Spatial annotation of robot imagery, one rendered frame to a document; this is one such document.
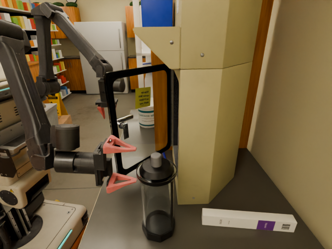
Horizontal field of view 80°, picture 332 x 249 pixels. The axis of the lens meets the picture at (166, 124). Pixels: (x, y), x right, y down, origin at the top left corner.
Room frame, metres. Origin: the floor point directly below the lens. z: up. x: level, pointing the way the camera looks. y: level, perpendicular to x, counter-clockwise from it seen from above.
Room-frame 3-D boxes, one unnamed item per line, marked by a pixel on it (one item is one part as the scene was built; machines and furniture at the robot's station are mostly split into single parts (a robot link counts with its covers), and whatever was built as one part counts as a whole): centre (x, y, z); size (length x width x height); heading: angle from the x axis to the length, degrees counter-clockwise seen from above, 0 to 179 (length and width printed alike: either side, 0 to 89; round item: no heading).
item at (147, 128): (0.72, 0.08, 1.19); 0.30 x 0.01 x 0.40; 137
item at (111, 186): (0.43, 0.13, 1.15); 0.09 x 0.07 x 0.07; 88
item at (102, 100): (0.97, 0.30, 1.21); 0.10 x 0.07 x 0.07; 95
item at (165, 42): (0.68, 0.02, 1.46); 0.32 x 0.11 x 0.10; 1
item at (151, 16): (0.77, 0.03, 1.56); 0.10 x 0.10 x 0.09; 1
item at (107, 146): (0.44, 0.12, 1.22); 0.09 x 0.07 x 0.07; 88
